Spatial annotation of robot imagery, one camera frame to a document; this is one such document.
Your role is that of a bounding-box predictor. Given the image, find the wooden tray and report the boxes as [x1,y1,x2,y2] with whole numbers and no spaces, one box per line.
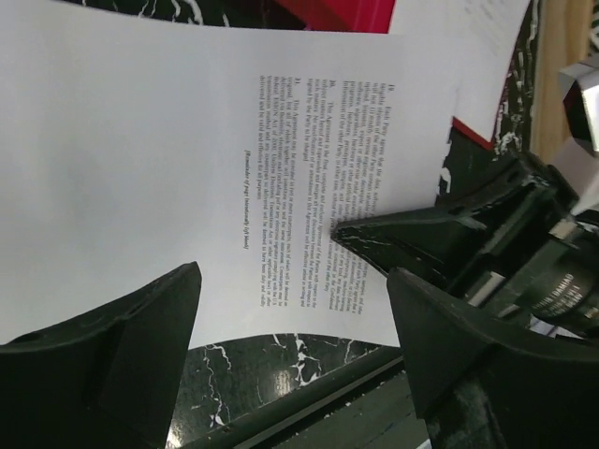
[530,0,594,162]

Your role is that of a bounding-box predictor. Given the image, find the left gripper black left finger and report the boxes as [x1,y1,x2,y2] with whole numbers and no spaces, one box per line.
[1,263,201,448]

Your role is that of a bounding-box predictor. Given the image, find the white paper sheet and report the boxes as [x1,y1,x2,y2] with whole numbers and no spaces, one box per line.
[1,1,460,347]

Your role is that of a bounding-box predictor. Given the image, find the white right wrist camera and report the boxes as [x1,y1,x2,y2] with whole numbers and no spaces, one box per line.
[558,53,598,215]

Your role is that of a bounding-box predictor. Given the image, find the red plastic folder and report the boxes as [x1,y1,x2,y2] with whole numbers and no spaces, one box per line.
[277,1,501,150]

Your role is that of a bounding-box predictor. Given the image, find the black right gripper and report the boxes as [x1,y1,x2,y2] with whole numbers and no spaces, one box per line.
[334,155,598,337]

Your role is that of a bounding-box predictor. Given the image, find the white printed top paper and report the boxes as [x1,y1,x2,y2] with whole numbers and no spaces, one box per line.
[389,0,530,149]

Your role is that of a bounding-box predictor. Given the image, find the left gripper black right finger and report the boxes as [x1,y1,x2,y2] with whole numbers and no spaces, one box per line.
[387,268,598,448]

